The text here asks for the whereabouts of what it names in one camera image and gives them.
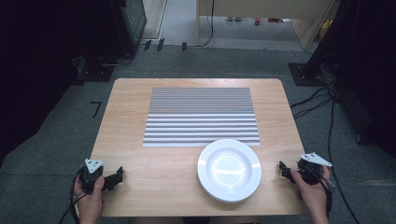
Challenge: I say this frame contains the dark glass cabinet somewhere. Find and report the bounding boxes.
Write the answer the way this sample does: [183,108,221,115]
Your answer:
[118,0,148,56]

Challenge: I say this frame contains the grey striped placemat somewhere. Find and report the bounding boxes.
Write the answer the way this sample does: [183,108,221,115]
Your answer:
[142,87,262,148]

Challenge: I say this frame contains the person's left hand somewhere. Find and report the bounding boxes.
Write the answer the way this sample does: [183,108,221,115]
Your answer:
[73,175,106,224]

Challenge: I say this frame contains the yellow cable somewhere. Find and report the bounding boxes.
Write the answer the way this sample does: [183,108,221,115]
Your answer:
[317,19,334,43]

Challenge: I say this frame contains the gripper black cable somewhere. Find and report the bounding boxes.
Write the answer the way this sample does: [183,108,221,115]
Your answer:
[58,167,88,224]
[317,174,334,218]

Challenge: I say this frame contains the black stand base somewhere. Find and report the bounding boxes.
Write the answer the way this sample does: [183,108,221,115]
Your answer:
[288,63,331,88]
[76,55,117,84]

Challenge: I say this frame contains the white plate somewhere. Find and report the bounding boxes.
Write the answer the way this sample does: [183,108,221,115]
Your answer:
[196,138,262,204]

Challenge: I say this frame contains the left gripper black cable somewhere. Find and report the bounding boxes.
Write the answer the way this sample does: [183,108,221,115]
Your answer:
[58,167,88,224]

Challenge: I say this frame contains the black floor cables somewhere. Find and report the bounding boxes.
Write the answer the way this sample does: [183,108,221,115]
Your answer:
[290,52,362,224]

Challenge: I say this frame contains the person's right hand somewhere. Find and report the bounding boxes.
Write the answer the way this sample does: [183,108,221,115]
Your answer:
[290,165,332,224]

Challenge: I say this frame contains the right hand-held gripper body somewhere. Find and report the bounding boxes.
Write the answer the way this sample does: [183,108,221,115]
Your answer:
[296,151,333,187]

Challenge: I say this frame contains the black hanging cable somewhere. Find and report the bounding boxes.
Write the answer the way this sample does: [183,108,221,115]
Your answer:
[197,0,217,49]

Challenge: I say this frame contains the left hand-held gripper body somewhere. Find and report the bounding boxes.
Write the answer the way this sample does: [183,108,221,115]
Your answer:
[78,158,106,194]

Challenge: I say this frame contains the light wooden desk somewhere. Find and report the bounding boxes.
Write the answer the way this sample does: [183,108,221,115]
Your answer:
[195,0,341,51]

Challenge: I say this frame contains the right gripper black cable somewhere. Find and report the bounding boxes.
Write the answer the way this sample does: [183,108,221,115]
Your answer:
[317,174,334,218]

